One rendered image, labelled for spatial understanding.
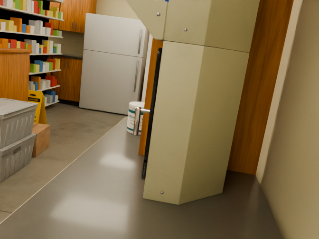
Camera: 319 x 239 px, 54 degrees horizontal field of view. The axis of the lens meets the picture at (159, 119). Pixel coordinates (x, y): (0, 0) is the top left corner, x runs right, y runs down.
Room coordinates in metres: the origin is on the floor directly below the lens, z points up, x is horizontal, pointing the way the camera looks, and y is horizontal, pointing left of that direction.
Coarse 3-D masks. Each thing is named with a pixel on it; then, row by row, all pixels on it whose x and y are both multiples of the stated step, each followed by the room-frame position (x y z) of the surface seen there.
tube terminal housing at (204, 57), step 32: (192, 0) 0.86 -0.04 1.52; (224, 0) 0.88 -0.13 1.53; (256, 0) 0.97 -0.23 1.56; (192, 32) 0.86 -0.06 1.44; (224, 32) 0.90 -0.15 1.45; (160, 64) 0.87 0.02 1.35; (192, 64) 0.86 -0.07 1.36; (224, 64) 0.91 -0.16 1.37; (160, 96) 0.86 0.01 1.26; (192, 96) 0.85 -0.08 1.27; (224, 96) 0.93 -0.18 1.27; (160, 128) 0.86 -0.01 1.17; (192, 128) 0.86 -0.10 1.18; (224, 128) 0.94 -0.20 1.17; (160, 160) 0.86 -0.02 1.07; (192, 160) 0.87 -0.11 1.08; (224, 160) 0.96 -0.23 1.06; (160, 192) 0.86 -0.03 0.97; (192, 192) 0.89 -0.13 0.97
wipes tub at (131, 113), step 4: (132, 104) 1.55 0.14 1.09; (136, 104) 1.56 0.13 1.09; (140, 104) 1.57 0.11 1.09; (132, 108) 1.54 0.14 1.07; (128, 112) 1.58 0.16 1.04; (132, 112) 1.54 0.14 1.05; (128, 116) 1.57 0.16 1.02; (132, 116) 1.54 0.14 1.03; (128, 120) 1.56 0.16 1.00; (132, 120) 1.54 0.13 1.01; (140, 120) 1.53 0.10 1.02; (128, 124) 1.56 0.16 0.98; (132, 124) 1.53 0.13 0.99; (140, 124) 1.53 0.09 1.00; (128, 128) 1.55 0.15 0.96; (132, 128) 1.53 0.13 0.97; (140, 128) 1.53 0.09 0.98; (132, 132) 1.53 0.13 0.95; (140, 132) 1.53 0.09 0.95
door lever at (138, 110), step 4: (136, 108) 0.92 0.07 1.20; (140, 108) 0.92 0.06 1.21; (136, 112) 0.92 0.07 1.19; (140, 112) 0.92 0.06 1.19; (148, 112) 0.92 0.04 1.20; (136, 116) 0.92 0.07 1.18; (140, 116) 0.92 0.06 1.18; (136, 120) 0.92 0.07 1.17; (136, 124) 0.92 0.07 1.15; (136, 128) 0.92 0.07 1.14; (136, 132) 0.91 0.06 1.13
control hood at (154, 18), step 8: (128, 0) 0.88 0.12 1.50; (136, 0) 0.87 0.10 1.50; (144, 0) 0.87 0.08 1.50; (152, 0) 0.87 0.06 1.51; (136, 8) 0.87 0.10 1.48; (144, 8) 0.87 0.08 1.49; (152, 8) 0.87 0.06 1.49; (160, 8) 0.87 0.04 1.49; (144, 16) 0.87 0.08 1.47; (152, 16) 0.87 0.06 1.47; (160, 16) 0.87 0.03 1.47; (144, 24) 0.87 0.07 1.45; (152, 24) 0.87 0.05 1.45; (160, 24) 0.87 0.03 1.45; (152, 32) 0.87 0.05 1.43; (160, 32) 0.87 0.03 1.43; (160, 40) 0.93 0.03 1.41
